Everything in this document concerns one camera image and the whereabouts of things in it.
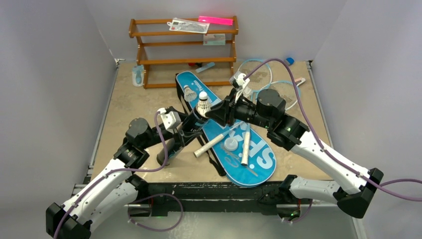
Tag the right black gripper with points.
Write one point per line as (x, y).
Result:
(227, 111)

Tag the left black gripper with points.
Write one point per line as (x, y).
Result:
(174, 134)

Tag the black shuttlecock tube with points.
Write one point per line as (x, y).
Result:
(189, 129)

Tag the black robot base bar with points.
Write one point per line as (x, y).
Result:
(268, 199)

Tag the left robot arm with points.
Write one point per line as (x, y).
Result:
(75, 218)

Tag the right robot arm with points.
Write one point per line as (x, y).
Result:
(352, 187)

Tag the far blue badminton racket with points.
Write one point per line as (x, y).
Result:
(258, 80)

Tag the red and black small object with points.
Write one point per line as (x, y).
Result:
(195, 64)

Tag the blue racket bag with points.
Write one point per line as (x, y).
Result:
(262, 160)

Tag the wooden three-tier shelf rack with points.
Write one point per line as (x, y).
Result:
(142, 58)

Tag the light blue packaged tool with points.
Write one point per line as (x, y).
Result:
(138, 75)

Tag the small white box on shelf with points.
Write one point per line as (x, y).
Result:
(214, 39)

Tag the blue and grey eraser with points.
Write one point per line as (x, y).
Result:
(290, 61)

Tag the pink and white clip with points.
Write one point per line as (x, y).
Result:
(299, 81)

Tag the clear packaged item on shelf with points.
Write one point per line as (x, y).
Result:
(183, 25)

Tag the pink fluorescent ruler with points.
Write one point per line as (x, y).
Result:
(216, 20)

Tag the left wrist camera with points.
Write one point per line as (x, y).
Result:
(170, 118)

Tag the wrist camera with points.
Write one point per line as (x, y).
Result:
(170, 118)
(239, 82)

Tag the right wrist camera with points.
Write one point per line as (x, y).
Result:
(239, 82)

